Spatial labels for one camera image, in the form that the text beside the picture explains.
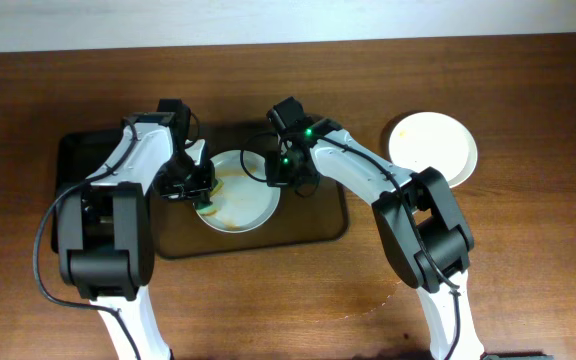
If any small black tray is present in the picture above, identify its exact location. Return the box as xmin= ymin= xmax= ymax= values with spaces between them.
xmin=55 ymin=129 xmax=123 ymax=237

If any dark object at bottom edge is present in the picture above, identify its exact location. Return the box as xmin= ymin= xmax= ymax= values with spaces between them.
xmin=481 ymin=353 xmax=555 ymax=360

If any light green top plate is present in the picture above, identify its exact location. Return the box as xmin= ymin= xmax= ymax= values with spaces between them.
xmin=198 ymin=150 xmax=281 ymax=233

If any pink white plate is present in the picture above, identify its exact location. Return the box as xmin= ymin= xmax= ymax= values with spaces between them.
xmin=449 ymin=133 xmax=478 ymax=188

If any pale green plate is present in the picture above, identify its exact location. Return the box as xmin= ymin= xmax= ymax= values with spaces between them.
xmin=387 ymin=112 xmax=473 ymax=184

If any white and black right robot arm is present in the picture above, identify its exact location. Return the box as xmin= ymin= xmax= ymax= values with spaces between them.
xmin=266 ymin=116 xmax=485 ymax=359

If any large brown tray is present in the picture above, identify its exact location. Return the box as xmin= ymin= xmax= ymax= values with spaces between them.
xmin=149 ymin=121 xmax=349 ymax=259

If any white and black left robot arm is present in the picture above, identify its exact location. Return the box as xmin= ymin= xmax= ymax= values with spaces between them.
xmin=52 ymin=110 xmax=221 ymax=359

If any yellow green sponge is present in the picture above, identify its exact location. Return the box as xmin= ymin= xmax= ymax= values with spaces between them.
xmin=193 ymin=178 xmax=223 ymax=216

